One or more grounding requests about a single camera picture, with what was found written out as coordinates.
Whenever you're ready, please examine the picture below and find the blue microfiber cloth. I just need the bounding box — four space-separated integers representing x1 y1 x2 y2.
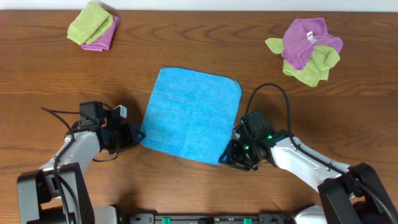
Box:
141 67 242 165

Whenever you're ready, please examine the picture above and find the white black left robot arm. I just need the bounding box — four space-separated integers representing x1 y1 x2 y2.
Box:
17 101 146 223

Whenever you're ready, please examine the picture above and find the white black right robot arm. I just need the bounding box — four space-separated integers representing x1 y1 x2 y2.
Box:
219 123 397 223

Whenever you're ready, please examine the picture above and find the folded purple cloth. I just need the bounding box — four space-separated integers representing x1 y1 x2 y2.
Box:
81 16 119 52

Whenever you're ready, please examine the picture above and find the crumpled green cloth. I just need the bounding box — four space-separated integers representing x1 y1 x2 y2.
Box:
265 38 340 87

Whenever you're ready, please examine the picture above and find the folded green cloth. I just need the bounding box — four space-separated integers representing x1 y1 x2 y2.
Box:
67 1 114 45

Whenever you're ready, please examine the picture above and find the crumpled purple cloth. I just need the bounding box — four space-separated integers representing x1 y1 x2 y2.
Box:
282 17 343 70

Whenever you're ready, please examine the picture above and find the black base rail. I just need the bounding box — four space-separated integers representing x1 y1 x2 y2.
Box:
129 213 296 224

